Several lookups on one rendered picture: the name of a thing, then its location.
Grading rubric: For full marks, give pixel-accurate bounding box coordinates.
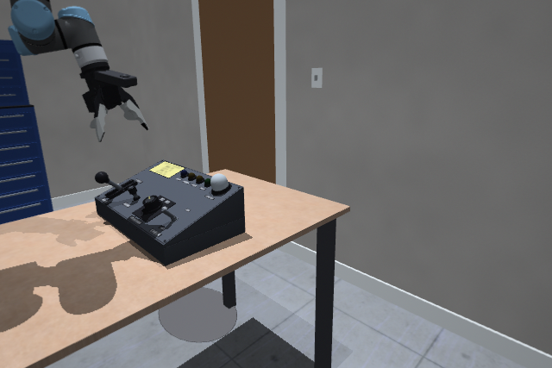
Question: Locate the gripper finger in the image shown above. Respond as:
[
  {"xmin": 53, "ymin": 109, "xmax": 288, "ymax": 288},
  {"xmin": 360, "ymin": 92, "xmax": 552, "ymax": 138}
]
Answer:
[
  {"xmin": 90, "ymin": 91, "xmax": 108, "ymax": 142},
  {"xmin": 120, "ymin": 89, "xmax": 148, "ymax": 130}
]

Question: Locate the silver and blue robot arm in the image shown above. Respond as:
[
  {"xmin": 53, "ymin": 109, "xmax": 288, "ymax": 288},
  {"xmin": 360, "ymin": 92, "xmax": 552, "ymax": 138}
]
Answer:
[{"xmin": 8, "ymin": 0, "xmax": 137, "ymax": 88}]

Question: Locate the dark grey control console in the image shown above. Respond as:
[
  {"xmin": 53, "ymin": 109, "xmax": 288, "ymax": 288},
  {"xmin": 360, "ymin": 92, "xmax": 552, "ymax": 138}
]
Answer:
[{"xmin": 95, "ymin": 160, "xmax": 245, "ymax": 265}]

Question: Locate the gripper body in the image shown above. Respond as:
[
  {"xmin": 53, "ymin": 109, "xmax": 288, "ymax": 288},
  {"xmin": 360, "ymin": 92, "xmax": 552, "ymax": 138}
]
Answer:
[{"xmin": 80, "ymin": 62, "xmax": 125, "ymax": 113}]

